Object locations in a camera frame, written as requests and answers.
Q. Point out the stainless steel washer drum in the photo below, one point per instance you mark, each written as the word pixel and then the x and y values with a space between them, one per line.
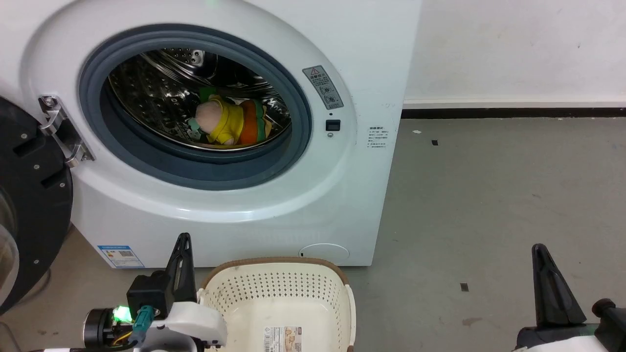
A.
pixel 156 93

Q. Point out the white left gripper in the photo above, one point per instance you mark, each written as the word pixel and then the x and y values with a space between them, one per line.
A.
pixel 190 322

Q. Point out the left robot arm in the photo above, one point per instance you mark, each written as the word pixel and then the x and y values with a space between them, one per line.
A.
pixel 105 330

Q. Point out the orange green burger plush toy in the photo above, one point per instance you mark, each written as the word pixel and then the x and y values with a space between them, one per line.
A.
pixel 253 122

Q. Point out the cream plastic laundry basket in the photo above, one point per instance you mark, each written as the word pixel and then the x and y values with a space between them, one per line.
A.
pixel 293 298

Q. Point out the blue energy label sticker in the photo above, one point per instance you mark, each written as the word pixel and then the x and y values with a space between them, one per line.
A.
pixel 121 255

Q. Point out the silver metal door hinge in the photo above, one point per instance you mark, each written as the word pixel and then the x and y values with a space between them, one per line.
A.
pixel 62 129

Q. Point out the black round washer door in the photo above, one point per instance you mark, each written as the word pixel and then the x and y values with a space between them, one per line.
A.
pixel 34 205

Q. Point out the black door latch socket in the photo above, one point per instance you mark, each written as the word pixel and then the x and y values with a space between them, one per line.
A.
pixel 332 125

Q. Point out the small printed text sticker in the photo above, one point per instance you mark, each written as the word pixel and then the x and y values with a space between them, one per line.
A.
pixel 377 137

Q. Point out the plush doll in yellow hoodie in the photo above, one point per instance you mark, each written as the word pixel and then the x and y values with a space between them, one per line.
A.
pixel 226 120

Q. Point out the white front-load washing machine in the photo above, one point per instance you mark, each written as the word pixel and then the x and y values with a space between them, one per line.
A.
pixel 352 58

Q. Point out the white basket label sticker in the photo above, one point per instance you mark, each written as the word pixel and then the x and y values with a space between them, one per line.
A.
pixel 282 339

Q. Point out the grey warning sticker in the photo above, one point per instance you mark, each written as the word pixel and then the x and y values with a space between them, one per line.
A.
pixel 323 87

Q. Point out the grey rubber door gasket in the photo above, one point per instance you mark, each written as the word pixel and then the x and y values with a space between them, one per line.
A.
pixel 146 161

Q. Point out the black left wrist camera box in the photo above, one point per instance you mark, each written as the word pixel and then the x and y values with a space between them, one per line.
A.
pixel 149 293

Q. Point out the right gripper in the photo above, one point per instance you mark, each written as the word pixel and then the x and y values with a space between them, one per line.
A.
pixel 562 340

